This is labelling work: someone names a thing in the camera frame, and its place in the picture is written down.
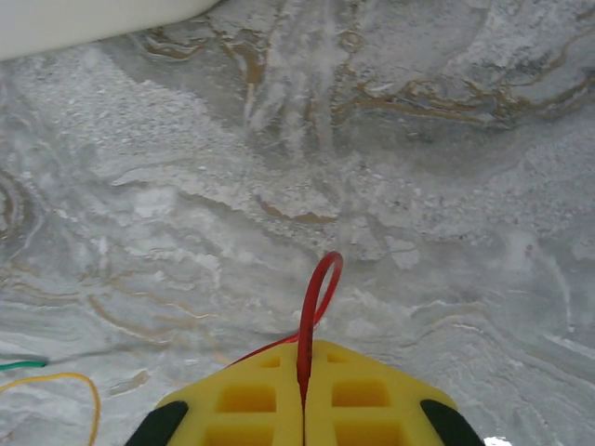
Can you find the white plastic tray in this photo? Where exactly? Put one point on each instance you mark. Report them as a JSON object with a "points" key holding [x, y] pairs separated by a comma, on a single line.
{"points": [[70, 23]]}

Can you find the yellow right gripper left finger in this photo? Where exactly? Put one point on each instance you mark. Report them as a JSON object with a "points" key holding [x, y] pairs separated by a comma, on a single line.
{"points": [[200, 418]]}

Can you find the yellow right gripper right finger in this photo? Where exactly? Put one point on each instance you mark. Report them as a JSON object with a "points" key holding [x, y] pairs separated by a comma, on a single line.
{"points": [[409, 413]]}

